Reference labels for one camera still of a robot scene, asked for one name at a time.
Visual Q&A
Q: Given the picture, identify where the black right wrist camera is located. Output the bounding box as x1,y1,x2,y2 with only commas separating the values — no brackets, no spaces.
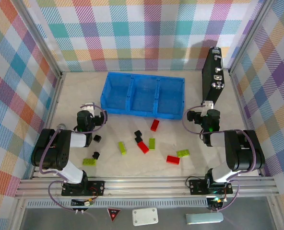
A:
187,110,201,124

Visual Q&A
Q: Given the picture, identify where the pale grey oblong bar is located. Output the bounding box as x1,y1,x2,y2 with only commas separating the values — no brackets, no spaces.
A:
185,212,224,225

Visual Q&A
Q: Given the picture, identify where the small wiring connector block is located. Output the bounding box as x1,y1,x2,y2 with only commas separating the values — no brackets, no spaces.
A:
71,198,95,214

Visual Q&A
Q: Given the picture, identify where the white rectangular plate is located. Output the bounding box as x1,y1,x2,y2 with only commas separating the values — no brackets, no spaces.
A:
132,207,159,227

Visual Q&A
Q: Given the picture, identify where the blue three-compartment bin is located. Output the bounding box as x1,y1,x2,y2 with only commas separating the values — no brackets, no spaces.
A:
100,71,186,120

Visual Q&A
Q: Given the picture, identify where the aluminium frame post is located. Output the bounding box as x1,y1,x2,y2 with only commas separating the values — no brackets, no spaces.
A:
16,0,63,77
227,0,276,75

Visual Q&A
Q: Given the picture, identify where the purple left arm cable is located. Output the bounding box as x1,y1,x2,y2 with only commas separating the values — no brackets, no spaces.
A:
39,104,108,211

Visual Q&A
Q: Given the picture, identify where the grey slotted cable duct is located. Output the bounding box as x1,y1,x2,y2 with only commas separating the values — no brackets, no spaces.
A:
26,200,210,208

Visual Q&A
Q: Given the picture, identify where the red triangle sticker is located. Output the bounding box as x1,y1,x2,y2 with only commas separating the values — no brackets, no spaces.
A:
107,207,121,222

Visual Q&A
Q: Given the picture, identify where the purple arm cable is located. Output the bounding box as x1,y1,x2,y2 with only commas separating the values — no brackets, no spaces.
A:
182,104,257,213
39,104,108,211

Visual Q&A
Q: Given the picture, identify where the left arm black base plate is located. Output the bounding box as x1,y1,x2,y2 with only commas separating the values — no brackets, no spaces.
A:
61,181,106,196

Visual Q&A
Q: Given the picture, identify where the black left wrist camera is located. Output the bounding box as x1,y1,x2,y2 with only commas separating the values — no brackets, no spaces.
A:
94,114,105,126

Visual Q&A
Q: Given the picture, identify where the black hard case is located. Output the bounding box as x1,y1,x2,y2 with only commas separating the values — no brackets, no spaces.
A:
201,46,226,106

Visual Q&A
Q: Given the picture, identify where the aluminium side rail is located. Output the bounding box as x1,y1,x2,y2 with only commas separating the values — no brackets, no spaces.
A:
31,71,65,180
228,69,265,178

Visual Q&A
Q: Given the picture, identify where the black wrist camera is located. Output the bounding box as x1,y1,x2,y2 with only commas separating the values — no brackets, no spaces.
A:
94,114,105,126
187,110,201,124

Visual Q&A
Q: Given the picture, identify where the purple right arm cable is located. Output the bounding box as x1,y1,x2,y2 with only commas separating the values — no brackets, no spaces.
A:
182,104,257,213

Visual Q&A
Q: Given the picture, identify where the wiring connector with green light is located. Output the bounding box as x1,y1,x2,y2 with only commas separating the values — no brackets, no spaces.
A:
206,196,223,211

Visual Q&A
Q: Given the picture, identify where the aluminium frame rail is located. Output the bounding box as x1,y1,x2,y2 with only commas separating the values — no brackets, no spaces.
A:
14,178,279,199

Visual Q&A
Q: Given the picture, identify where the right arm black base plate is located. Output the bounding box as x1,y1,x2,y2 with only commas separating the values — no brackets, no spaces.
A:
189,178,234,195

